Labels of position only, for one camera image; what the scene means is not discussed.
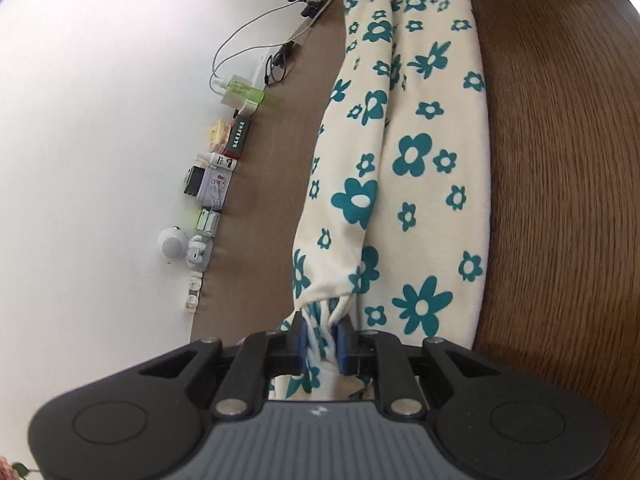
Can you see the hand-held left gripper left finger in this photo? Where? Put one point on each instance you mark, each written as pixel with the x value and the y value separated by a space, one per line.
pixel 299 342

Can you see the white robot-shaped speaker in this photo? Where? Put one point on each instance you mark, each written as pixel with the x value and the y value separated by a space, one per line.
pixel 175 246

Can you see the black phone stand clip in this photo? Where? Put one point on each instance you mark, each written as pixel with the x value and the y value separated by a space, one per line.
pixel 316 4

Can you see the black labelled box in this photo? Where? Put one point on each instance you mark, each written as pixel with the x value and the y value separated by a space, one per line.
pixel 237 136

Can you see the green spray bottle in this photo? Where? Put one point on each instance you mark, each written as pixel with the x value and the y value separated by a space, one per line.
pixel 245 95

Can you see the dried rose bouquet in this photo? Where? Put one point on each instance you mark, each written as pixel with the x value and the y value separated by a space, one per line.
pixel 10 469

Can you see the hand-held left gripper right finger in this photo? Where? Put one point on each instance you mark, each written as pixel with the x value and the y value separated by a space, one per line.
pixel 344 349

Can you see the white power strip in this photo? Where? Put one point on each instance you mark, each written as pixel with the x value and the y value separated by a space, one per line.
pixel 255 85

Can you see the yellow sponge stack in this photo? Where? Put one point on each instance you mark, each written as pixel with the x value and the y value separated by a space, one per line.
pixel 221 132

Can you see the small white spray bottle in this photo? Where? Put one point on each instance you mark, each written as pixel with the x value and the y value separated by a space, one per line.
pixel 217 161

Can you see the cream teal-flowered shirt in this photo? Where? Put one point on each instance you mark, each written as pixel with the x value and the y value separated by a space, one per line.
pixel 430 210

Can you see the purple patterned tin box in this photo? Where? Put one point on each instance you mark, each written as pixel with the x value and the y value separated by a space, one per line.
pixel 217 187

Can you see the green and white boxes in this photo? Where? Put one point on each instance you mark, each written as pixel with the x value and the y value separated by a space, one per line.
pixel 209 222

